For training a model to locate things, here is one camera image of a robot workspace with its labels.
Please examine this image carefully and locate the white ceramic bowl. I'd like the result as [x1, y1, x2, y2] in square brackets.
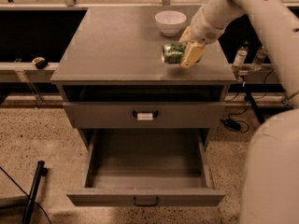
[155, 10, 187, 36]

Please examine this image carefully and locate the open grey middle drawer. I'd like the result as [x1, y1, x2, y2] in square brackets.
[67, 129, 225, 207]

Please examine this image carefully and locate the grey top drawer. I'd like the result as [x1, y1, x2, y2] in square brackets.
[64, 102, 225, 129]

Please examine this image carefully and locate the green soda can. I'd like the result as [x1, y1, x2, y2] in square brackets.
[162, 43, 186, 64]

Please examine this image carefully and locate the right clear water bottle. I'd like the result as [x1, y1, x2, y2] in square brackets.
[252, 46, 267, 71]

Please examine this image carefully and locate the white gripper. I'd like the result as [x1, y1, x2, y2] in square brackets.
[178, 7, 225, 68]

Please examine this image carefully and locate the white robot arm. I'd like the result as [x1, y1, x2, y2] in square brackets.
[180, 0, 299, 224]

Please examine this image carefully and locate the clear water bottle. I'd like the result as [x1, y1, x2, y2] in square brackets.
[252, 46, 267, 71]
[232, 41, 249, 70]

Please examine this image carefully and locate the left clear water bottle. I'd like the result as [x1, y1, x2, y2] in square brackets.
[232, 41, 249, 70]

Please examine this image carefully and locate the yellow black tape measure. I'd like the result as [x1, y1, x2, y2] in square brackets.
[32, 57, 48, 69]

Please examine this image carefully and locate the grey metal rail shelf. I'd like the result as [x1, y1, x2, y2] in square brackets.
[0, 63, 59, 83]

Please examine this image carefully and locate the black pole stand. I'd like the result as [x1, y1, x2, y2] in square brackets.
[21, 161, 47, 224]

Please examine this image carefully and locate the black power adapter with cable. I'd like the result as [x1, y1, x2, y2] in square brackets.
[220, 68, 276, 134]

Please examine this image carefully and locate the grey drawer cabinet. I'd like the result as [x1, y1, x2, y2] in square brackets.
[51, 6, 235, 144]

